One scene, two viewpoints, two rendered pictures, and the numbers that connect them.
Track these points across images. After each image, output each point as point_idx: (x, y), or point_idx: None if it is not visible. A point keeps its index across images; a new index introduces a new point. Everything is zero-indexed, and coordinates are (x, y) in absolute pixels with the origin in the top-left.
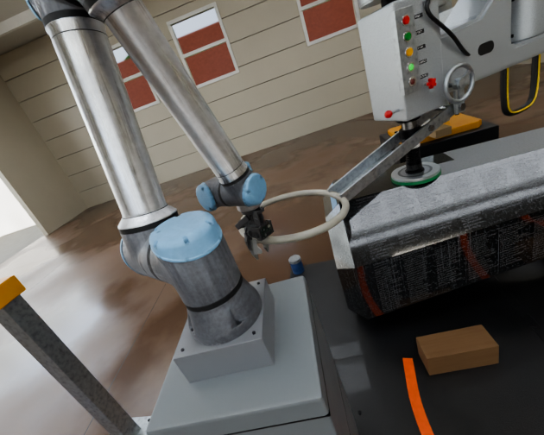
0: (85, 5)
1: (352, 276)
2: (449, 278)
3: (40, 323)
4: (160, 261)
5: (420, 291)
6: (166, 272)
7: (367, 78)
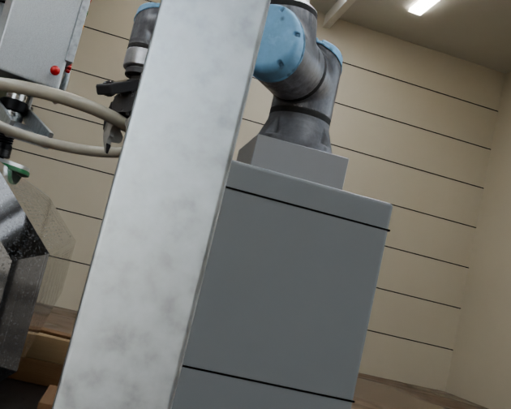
0: None
1: (36, 272)
2: (45, 310)
3: None
4: (338, 67)
5: (37, 325)
6: (336, 79)
7: (12, 12)
